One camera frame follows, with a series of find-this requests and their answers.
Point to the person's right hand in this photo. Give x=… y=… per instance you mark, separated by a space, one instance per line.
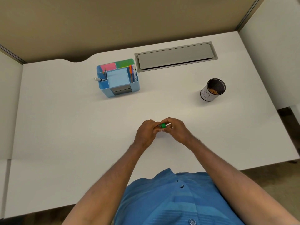
x=179 y=132

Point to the person's left hand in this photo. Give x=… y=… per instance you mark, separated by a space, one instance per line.
x=145 y=133

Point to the person's right thumb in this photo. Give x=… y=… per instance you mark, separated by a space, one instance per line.
x=166 y=130

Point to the person's left fingers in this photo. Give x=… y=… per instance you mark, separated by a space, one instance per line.
x=156 y=126

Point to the green marker pen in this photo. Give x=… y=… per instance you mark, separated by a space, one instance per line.
x=163 y=125

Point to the person's left forearm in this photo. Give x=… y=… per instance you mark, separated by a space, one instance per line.
x=110 y=185

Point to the person's right forearm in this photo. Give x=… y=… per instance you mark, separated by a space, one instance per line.
x=234 y=182

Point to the blue desk organizer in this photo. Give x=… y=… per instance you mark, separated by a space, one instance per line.
x=119 y=79

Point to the orange pen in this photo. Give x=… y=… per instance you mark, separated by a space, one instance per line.
x=130 y=72

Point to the black mesh pen cup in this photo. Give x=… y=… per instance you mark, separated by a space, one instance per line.
x=212 y=90

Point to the blue sticky note pad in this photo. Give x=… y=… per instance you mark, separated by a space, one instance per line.
x=117 y=78

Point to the rubber bands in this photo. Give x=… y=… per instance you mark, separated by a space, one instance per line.
x=214 y=91

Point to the blue button shirt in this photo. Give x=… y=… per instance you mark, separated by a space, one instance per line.
x=173 y=199

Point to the green sticky note pad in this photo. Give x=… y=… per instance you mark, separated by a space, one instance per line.
x=124 y=64

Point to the black pencil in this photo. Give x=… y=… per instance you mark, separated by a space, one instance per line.
x=105 y=73

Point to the black and white marker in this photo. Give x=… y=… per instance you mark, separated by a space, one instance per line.
x=99 y=79

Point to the pink sticky note pad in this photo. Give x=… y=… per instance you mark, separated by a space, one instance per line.
x=108 y=67

